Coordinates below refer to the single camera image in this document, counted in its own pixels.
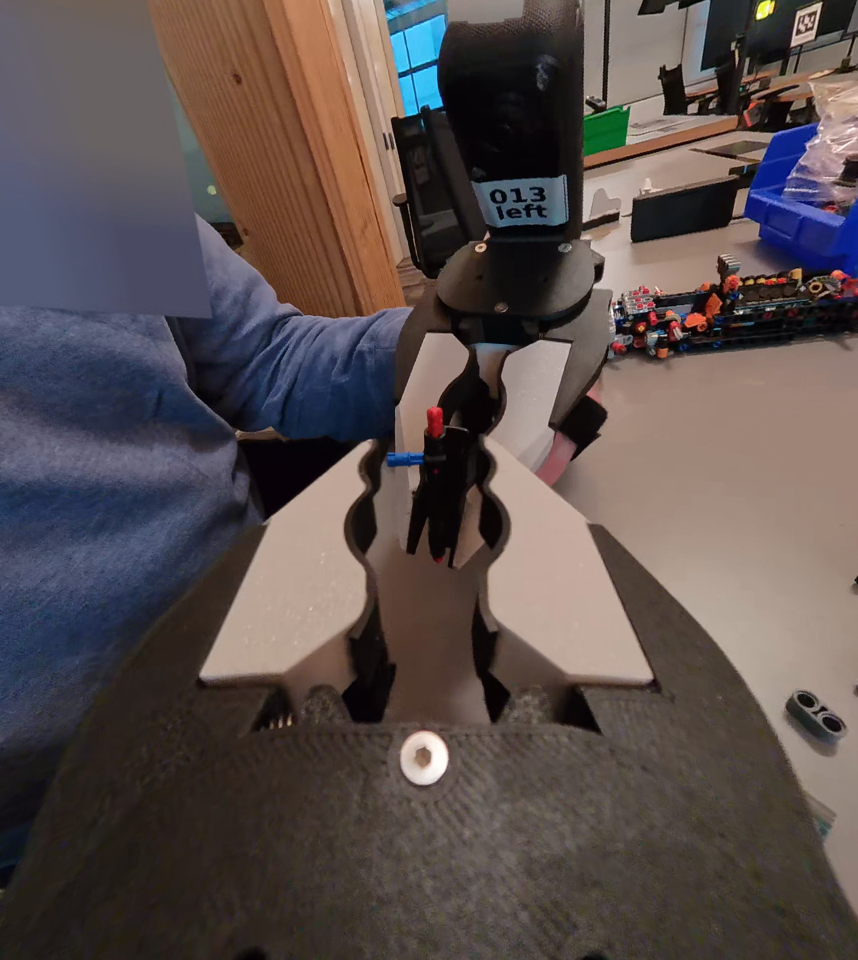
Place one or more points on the black flat pad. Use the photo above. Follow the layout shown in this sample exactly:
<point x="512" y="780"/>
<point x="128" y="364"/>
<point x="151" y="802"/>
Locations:
<point x="729" y="148"/>

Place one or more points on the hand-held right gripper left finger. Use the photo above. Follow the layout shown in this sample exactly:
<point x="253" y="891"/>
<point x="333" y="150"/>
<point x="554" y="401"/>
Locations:
<point x="286" y="600"/>

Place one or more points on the grey wedge plate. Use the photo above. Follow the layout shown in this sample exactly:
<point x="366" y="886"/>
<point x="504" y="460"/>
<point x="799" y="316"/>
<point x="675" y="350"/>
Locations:
<point x="600" y="206"/>

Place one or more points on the black lego shock absorber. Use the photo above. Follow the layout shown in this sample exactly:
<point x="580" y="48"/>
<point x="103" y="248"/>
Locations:
<point x="444" y="487"/>

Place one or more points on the wooden post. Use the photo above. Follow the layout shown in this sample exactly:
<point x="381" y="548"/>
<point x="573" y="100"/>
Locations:
<point x="286" y="150"/>

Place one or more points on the pile of clear plastic bags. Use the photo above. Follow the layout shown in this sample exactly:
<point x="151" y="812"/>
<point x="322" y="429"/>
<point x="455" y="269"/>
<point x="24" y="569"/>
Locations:
<point x="849" y="142"/>

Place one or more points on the person's left hand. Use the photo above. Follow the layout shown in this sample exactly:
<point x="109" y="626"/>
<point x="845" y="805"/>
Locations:
<point x="558" y="461"/>

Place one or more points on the person's blue sweater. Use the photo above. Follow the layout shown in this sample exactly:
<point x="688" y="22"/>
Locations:
<point x="61" y="525"/>

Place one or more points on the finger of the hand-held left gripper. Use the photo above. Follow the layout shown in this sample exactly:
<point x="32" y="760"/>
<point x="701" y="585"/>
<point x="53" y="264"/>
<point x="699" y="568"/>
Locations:
<point x="534" y="390"/>
<point x="421" y="375"/>

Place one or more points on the person's left forearm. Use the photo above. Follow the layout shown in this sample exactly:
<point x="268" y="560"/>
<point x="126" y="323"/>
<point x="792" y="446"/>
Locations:
<point x="286" y="360"/>

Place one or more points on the black office chair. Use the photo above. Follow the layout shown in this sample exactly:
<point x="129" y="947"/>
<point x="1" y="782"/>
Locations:
<point x="421" y="195"/>

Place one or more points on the blue bin white label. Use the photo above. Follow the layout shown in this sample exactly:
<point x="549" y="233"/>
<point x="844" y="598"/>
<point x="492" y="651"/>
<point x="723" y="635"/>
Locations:
<point x="811" y="217"/>

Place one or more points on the small blue lego pin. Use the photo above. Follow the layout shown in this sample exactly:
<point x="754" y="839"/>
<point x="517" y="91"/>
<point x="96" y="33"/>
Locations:
<point x="403" y="458"/>

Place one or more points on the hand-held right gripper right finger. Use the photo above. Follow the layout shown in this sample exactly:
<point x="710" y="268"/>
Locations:
<point x="564" y="600"/>

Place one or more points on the white plastic part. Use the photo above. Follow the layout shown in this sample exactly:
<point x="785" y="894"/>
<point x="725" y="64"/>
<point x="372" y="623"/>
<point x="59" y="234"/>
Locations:
<point x="646" y="187"/>

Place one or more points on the green bin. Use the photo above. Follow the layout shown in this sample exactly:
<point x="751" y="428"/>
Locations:
<point x="605" y="127"/>

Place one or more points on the dark grey two-hole lego beam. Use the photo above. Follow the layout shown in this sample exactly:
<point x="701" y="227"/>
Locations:
<point x="800" y="705"/>

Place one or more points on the black white marker tag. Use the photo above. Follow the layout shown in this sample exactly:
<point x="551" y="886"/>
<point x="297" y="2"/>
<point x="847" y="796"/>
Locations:
<point x="809" y="22"/>

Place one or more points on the lego chassis model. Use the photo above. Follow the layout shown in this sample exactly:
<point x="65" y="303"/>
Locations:
<point x="744" y="311"/>

